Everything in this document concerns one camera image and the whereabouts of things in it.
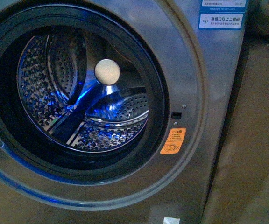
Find grey front-load washing machine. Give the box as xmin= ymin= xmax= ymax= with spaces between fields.
xmin=0 ymin=0 xmax=246 ymax=224

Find dark clothes on cabinet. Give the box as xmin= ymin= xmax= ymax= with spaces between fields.
xmin=246 ymin=0 xmax=269 ymax=38

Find orange warning sticker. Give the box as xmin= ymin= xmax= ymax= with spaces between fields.
xmin=160 ymin=127 xmax=186 ymax=154

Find white tape patch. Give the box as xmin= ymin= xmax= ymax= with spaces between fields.
xmin=163 ymin=217 xmax=180 ymax=224

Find blue white label sticker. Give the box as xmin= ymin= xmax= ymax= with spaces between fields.
xmin=198 ymin=0 xmax=248 ymax=30

